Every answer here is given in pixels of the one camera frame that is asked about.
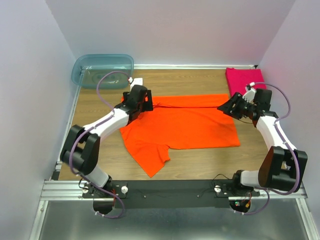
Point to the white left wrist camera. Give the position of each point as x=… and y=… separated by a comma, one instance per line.
x=135, y=82

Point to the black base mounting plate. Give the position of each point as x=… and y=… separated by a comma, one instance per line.
x=170, y=194

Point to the aluminium frame rail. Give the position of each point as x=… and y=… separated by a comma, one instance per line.
x=68, y=190

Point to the teal plastic basin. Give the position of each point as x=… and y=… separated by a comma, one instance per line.
x=89, y=69

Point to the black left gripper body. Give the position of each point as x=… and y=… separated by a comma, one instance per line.
x=126, y=95

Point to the orange t shirt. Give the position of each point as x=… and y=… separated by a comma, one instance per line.
x=178, y=122

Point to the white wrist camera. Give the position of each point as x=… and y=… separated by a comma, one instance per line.
x=135, y=82
x=250, y=92

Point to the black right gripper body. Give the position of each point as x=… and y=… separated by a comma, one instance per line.
x=246, y=108

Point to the folded pink t shirt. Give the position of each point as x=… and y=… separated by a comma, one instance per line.
x=237, y=79

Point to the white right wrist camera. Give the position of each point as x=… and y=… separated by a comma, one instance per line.
x=250, y=92

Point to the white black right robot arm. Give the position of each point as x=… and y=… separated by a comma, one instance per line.
x=284, y=165

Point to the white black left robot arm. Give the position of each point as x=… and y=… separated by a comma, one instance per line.
x=82, y=145

